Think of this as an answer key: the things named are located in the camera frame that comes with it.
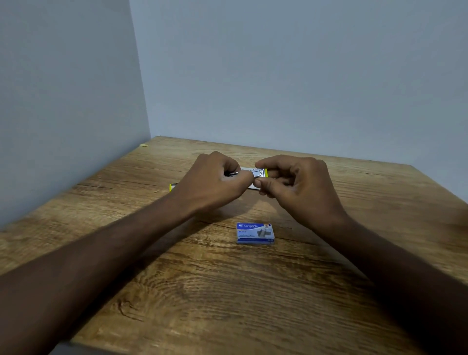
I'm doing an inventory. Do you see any person's right hand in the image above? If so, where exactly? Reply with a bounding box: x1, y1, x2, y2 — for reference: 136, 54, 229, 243
254, 154, 350, 232

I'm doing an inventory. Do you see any person's left hand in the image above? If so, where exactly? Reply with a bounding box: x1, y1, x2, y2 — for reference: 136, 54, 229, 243
172, 151, 255, 215

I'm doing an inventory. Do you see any yellow and silver stapler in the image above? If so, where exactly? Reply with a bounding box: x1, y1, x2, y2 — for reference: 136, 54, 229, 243
169, 167, 269, 192

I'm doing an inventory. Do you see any person's right forearm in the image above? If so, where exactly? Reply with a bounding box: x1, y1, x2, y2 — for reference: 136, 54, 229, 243
314, 215, 468, 355

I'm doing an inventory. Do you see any person's left forearm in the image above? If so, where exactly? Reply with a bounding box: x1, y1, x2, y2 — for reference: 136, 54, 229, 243
0, 193, 205, 355

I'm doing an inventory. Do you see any blue staple box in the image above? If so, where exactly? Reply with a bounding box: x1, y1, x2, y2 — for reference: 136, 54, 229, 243
236, 222, 275, 245

